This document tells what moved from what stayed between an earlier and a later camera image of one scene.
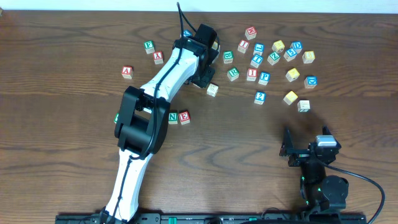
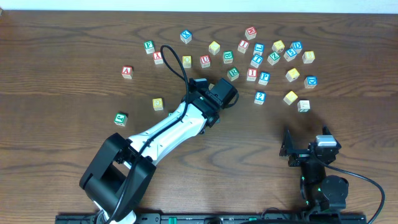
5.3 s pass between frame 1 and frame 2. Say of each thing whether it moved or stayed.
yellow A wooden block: stayed
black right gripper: stayed
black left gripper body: moved
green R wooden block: stayed
